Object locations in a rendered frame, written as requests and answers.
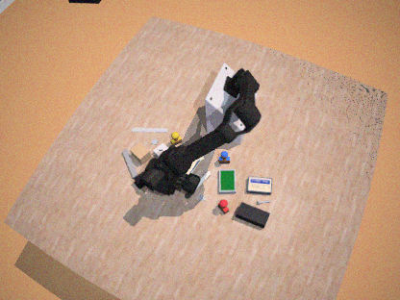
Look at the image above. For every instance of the blue and brown rubber stamp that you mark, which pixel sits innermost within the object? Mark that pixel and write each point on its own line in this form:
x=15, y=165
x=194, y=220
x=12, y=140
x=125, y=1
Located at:
x=224, y=158

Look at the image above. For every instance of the white flat bar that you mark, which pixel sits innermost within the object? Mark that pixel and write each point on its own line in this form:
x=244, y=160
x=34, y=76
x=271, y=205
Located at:
x=160, y=130

